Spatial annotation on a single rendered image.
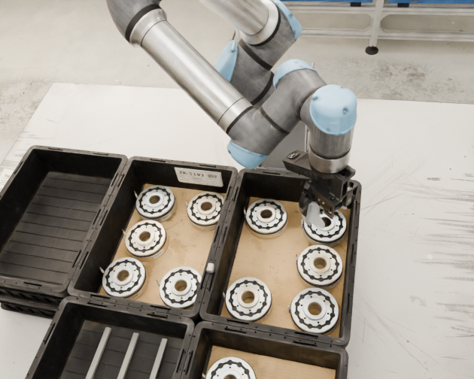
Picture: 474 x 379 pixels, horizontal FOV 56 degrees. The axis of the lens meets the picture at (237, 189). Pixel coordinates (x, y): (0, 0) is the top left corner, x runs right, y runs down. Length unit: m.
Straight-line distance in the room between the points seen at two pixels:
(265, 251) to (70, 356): 0.50
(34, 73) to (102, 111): 1.68
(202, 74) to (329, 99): 0.26
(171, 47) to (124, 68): 2.24
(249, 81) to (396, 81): 1.69
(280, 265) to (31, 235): 0.66
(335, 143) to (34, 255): 0.83
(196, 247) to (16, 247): 0.48
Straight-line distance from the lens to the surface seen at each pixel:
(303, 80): 0.82
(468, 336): 1.23
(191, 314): 0.95
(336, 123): 0.75
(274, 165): 1.39
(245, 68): 1.24
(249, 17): 1.14
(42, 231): 1.31
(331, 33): 2.95
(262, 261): 1.09
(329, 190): 0.90
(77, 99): 1.85
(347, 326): 0.93
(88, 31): 3.60
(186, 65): 0.89
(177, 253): 1.14
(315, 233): 1.10
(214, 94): 0.87
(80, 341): 1.12
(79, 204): 1.32
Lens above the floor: 1.80
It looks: 53 degrees down
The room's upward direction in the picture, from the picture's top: 9 degrees counter-clockwise
